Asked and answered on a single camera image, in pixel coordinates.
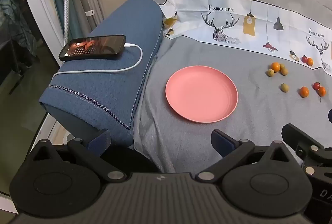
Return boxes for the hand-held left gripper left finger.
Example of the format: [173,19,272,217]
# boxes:
[26,129,127,183]

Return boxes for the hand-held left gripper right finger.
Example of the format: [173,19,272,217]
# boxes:
[194,129,299,183]

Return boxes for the pink round plate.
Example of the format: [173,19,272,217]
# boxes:
[165,66,238,124]

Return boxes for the blue sofa armrest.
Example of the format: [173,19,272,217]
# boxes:
[39,0,165,147]

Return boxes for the black smartphone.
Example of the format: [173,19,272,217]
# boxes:
[59,35,127,61]

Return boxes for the hanging clothes behind window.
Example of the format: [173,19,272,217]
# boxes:
[0,0,37,51]

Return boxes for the white charging cable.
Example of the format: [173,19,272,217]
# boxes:
[53,43,144,77]

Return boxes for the garment steamer wand with hose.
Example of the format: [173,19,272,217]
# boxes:
[58,0,71,46]

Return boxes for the white window frame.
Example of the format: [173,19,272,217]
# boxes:
[16,0,66,65]

